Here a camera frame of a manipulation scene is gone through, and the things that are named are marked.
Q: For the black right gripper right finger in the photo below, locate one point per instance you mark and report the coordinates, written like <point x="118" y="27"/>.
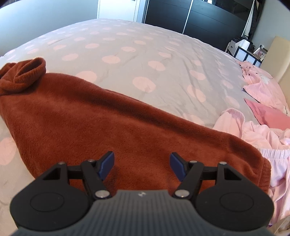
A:
<point x="221" y="195"/>

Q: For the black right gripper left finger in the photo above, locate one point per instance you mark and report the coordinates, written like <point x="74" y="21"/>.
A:
<point x="62" y="195"/>

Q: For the rust brown fleece garment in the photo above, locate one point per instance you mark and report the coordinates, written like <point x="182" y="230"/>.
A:
<point x="56" y="117"/>

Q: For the light pink clothes pile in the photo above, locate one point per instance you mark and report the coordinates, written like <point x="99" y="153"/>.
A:
<point x="273" y="144"/>

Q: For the dark pink folded cloth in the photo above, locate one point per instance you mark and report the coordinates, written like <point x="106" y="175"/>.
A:
<point x="271" y="117"/>

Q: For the polka dot duvet cover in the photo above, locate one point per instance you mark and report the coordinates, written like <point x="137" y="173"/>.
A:
<point x="170" y="71"/>

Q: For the cream padded headboard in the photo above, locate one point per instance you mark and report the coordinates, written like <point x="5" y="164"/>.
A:
<point x="276" y="63"/>

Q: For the white bedside table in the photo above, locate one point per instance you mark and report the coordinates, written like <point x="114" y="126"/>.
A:
<point x="239" y="50"/>

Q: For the black sliding wardrobe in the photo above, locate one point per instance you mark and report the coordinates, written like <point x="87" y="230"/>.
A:
<point x="213" y="22"/>

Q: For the white door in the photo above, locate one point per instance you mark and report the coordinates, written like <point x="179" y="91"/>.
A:
<point x="118" y="9"/>

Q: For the picture frame on nightstand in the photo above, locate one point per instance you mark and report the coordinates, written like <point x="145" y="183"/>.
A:
<point x="260" y="53"/>

